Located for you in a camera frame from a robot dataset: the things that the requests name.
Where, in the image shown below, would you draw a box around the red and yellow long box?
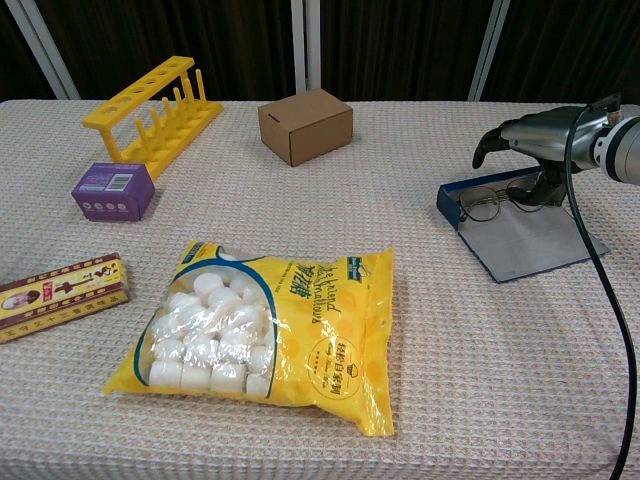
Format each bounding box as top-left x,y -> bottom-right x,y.
0,252 -> 131,345

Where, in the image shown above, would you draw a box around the small purple box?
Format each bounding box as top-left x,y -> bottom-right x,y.
70,161 -> 156,223

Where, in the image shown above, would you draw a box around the beige woven tablecloth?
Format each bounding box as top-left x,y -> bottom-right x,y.
0,98 -> 640,480

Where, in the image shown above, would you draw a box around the yellow marshmallow bag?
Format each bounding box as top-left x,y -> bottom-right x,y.
103,239 -> 396,438

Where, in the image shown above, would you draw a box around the brown cardboard box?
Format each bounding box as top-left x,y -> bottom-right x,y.
257,87 -> 355,167

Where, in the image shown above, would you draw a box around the yellow test tube rack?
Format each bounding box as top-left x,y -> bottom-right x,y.
81,55 -> 224,182

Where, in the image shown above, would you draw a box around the blue glasses case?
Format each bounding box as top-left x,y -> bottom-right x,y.
437,165 -> 612,284

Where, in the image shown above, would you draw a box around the thin metal eyeglasses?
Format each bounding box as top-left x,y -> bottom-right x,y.
457,177 -> 535,224

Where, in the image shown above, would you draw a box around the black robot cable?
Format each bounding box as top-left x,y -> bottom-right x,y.
565,92 -> 634,480

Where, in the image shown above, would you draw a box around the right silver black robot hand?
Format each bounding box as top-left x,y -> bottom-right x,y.
472,104 -> 614,213

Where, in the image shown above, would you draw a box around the white metal frame post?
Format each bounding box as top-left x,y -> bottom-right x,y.
290,0 -> 322,94
3,0 -> 81,100
467,0 -> 512,102

